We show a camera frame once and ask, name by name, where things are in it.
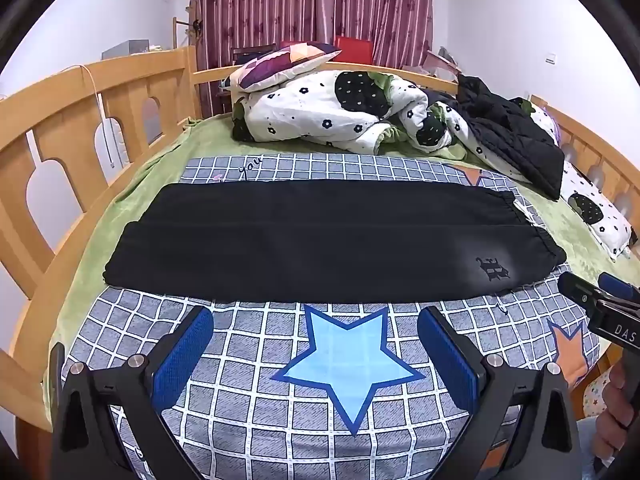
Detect star print sheet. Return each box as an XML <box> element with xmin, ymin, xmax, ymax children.
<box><xmin>582</xmin><ymin>375</ymin><xmax>613</xmax><ymax>418</ymax></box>

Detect maroon striped curtain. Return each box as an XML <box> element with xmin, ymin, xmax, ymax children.
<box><xmin>190</xmin><ymin>0</ymin><xmax>435</xmax><ymax>68</ymax></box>

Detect grey grid blanket with stars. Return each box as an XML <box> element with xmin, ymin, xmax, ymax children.
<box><xmin>62</xmin><ymin>154</ymin><xmax>601</xmax><ymax>480</ymax></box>

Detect wooden coat stand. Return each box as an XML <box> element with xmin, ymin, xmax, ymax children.
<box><xmin>172</xmin><ymin>5</ymin><xmax>202</xmax><ymax>51</ymax></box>

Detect white cable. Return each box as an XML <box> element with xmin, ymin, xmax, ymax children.
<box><xmin>75</xmin><ymin>64</ymin><xmax>123</xmax><ymax>168</ymax></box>

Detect black pants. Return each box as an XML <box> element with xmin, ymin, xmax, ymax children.
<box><xmin>102</xmin><ymin>181</ymin><xmax>568</xmax><ymax>306</ymax></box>

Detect wooden bed frame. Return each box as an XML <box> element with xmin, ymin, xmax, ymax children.
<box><xmin>0</xmin><ymin>45</ymin><xmax>640</xmax><ymax>480</ymax></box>

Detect white floral quilt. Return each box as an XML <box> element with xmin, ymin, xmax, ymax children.
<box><xmin>231</xmin><ymin>70</ymin><xmax>481</xmax><ymax>156</ymax></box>

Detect black quilted jacket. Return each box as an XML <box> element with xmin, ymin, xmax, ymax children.
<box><xmin>452</xmin><ymin>74</ymin><xmax>566</xmax><ymax>202</ymax></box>

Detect purple patchwork pillow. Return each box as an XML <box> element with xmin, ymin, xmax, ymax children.
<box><xmin>229</xmin><ymin>41</ymin><xmax>343</xmax><ymax>93</ymax></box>

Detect green bed sheet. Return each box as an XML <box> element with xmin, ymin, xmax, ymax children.
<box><xmin>42</xmin><ymin>115</ymin><xmax>633</xmax><ymax>411</ymax></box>

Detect pink cardboard box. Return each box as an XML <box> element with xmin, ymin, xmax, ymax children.
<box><xmin>422</xmin><ymin>47</ymin><xmax>461</xmax><ymax>78</ymax></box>

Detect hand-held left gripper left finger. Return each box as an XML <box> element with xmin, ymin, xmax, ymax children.
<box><xmin>50</xmin><ymin>305</ymin><xmax>216</xmax><ymax>480</ymax></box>

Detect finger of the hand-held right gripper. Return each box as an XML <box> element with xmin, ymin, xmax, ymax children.
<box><xmin>558</xmin><ymin>271</ymin><xmax>603</xmax><ymax>308</ymax></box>
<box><xmin>598</xmin><ymin>272</ymin><xmax>640</xmax><ymax>306</ymax></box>

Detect grey box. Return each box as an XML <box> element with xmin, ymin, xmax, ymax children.
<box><xmin>101</xmin><ymin>39</ymin><xmax>166</xmax><ymax>61</ymax></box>

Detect person's right hand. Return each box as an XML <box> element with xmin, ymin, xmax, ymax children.
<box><xmin>592</xmin><ymin>360</ymin><xmax>640</xmax><ymax>461</ymax></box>

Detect white strawberry print pillow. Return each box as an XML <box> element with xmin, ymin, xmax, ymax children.
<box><xmin>520</xmin><ymin>100</ymin><xmax>633</xmax><ymax>261</ymax></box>

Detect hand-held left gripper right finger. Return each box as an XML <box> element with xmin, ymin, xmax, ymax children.
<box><xmin>416</xmin><ymin>305</ymin><xmax>583</xmax><ymax>480</ymax></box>

